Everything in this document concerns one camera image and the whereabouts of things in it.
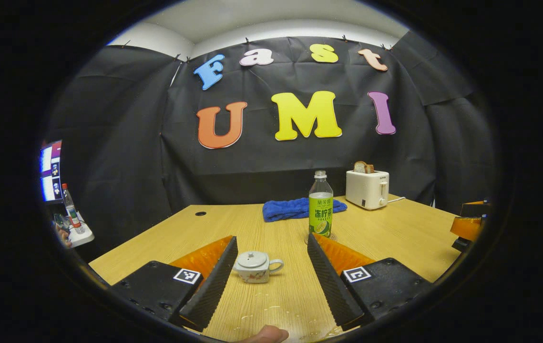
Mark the white toaster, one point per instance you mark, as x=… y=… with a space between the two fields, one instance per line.
x=364 y=190

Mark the clear round coaster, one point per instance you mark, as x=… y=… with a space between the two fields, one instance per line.
x=334 y=237

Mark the bread slice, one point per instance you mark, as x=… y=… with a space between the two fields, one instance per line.
x=363 y=167

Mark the small white side table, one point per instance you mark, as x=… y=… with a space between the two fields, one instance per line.
x=83 y=237

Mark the red cap plastic bottle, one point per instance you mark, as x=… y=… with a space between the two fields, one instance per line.
x=72 y=212

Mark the computer monitor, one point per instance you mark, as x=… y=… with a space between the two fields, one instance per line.
x=51 y=171

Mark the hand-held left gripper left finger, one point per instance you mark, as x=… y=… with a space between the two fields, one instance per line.
x=214 y=283

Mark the clear plastic bag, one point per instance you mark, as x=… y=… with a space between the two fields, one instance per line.
x=60 y=220

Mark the white teacup lid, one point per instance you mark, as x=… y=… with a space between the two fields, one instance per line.
x=252 y=260

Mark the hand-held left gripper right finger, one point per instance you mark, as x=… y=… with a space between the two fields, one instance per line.
x=328 y=281

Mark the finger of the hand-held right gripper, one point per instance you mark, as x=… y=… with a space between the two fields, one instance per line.
x=475 y=209
x=466 y=227

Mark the green label water bottle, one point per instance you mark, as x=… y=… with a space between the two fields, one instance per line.
x=321 y=214

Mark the black backdrop cloth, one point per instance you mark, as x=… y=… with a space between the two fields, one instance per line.
x=133 y=143

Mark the blue towel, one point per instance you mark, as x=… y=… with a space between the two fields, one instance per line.
x=285 y=209

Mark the white floral teacup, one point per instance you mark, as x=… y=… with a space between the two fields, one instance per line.
x=254 y=275

